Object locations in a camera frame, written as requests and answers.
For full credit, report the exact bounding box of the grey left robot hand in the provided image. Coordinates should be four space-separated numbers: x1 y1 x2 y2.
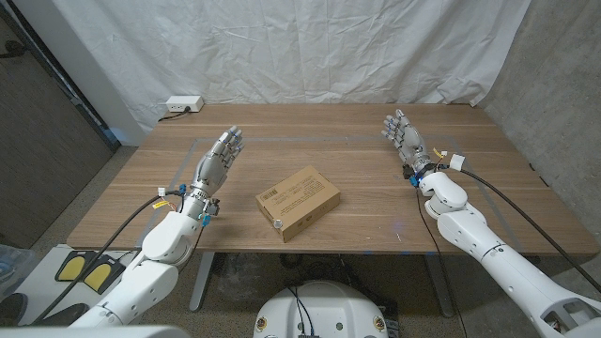
190 125 246 197

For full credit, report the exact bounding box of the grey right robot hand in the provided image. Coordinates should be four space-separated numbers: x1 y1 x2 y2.
380 109 436 176

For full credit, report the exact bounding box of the cardboard packing box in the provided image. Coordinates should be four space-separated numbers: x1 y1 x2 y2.
254 164 342 244

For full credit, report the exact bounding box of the white robot shoulder housing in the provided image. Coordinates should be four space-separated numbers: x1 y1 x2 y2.
0 325 192 338

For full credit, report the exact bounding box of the white power strip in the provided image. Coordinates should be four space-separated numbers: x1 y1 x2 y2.
165 95 205 114

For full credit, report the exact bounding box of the white backdrop sheet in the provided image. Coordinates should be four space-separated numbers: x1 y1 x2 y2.
50 0 532 137

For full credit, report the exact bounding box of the yellow black foot pedal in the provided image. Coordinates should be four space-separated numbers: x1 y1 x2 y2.
54 251 98 283
83 255 127 296

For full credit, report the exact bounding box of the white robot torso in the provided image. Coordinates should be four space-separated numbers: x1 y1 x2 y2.
253 280 390 338

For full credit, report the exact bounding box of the white pedal platform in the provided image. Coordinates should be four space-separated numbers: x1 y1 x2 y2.
13 244 142 328

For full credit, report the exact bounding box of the clear plastic bin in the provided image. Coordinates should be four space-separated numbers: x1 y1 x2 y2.
0 243 37 301

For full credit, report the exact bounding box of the black power strip cord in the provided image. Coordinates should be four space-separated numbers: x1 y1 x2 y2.
157 106 192 123

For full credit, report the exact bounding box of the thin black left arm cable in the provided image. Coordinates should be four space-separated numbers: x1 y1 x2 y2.
177 223 206 273

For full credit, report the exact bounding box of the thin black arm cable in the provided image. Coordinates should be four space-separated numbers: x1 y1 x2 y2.
177 223 206 273
414 186 470 338

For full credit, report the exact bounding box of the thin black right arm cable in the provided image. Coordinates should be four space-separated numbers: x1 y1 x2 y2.
414 186 470 338

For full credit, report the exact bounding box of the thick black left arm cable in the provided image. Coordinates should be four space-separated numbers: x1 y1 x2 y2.
28 189 185 326

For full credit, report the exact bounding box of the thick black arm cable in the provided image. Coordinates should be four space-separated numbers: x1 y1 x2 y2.
28 189 185 326
462 167 601 293

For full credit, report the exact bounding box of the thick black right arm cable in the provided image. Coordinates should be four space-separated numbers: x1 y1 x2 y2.
462 167 601 293

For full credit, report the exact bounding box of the black floor cable bundle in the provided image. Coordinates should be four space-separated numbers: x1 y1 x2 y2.
280 253 362 295

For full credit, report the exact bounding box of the black torso cable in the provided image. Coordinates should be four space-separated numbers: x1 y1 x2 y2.
286 284 306 338

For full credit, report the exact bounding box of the blue torso cable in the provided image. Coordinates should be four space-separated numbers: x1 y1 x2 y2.
298 300 316 338

